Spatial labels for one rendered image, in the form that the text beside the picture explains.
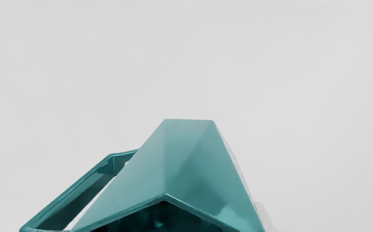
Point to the teal faceted mug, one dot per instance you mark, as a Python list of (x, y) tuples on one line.
[(180, 167)]

